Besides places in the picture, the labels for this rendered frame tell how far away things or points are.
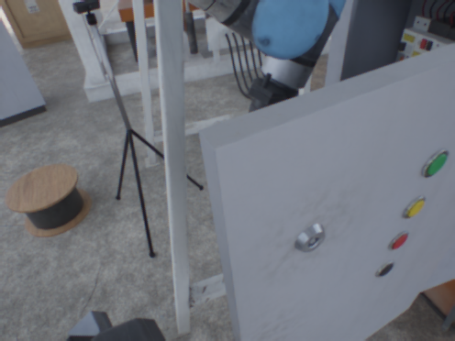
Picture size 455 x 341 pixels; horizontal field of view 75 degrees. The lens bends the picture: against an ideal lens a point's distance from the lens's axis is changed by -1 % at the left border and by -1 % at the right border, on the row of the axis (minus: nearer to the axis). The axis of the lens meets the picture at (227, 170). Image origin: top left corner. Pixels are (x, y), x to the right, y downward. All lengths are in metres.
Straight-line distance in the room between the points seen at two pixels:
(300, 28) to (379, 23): 0.47
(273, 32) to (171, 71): 0.36
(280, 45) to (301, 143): 0.21
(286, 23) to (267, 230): 0.24
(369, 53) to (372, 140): 0.63
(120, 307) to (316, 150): 1.47
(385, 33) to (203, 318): 1.25
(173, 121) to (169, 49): 0.16
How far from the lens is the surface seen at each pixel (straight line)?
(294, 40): 0.38
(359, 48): 0.82
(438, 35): 0.72
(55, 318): 1.72
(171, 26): 0.66
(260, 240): 0.21
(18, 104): 3.47
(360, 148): 0.22
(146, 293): 1.59
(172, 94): 0.70
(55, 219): 2.02
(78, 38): 3.24
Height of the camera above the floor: 1.33
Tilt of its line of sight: 40 degrees down
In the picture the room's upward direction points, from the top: 6 degrees counter-clockwise
